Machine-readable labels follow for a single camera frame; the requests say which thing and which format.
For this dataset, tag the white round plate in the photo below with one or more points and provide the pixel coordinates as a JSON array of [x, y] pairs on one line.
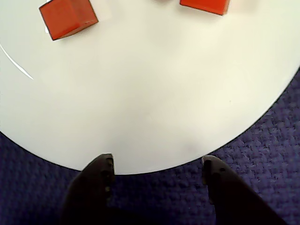
[[150, 93]]

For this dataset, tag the blue woven table cloth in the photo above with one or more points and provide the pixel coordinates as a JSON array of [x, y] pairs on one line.
[[257, 164]]

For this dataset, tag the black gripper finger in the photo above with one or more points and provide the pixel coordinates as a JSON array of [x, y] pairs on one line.
[[234, 204], [86, 199]]

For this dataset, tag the red cube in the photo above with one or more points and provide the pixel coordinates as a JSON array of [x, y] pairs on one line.
[[65, 21], [206, 5]]

